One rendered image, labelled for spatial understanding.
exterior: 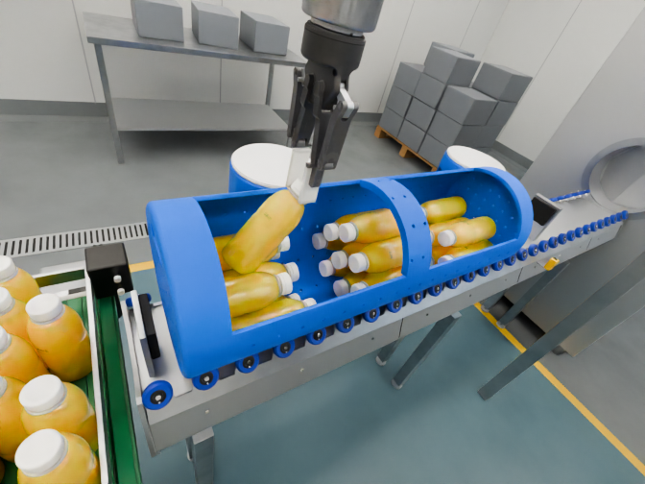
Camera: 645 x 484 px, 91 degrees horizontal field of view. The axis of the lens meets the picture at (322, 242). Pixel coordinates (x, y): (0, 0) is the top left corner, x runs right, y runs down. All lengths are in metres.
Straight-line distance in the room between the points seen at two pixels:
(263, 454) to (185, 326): 1.19
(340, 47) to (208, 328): 0.38
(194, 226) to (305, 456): 1.29
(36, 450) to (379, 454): 1.40
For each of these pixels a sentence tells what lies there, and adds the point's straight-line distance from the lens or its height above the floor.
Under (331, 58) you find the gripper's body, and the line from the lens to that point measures 0.42.
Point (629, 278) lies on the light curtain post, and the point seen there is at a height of 0.97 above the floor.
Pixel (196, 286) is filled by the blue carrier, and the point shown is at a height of 1.20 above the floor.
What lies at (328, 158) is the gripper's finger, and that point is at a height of 1.34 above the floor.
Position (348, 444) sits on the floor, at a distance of 1.67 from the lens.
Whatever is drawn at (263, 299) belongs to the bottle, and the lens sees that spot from 0.53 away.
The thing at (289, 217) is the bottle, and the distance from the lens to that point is 0.51.
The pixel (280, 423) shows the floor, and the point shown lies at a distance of 1.63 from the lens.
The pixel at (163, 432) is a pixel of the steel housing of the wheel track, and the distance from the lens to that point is 0.70.
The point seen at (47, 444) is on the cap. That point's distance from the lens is 0.51.
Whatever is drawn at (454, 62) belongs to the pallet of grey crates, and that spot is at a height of 1.13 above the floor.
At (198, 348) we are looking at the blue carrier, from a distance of 0.47.
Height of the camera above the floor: 1.53
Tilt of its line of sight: 39 degrees down
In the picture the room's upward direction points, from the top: 17 degrees clockwise
